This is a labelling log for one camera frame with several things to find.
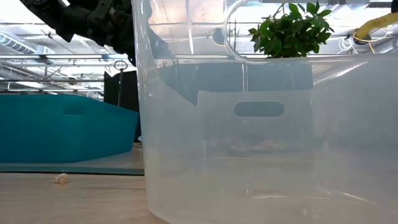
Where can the large clear plastic container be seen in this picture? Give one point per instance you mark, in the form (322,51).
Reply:
(280,171)

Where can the small beige crumb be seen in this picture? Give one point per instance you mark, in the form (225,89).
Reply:
(61,178)

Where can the black panel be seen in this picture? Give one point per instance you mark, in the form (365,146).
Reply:
(127,90)

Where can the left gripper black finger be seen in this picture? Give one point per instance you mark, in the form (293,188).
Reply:
(158,46)

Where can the teal plastic bin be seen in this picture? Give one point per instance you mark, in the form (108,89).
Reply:
(62,130)

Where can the green leafy plant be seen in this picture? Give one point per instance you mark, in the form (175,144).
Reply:
(289,34)

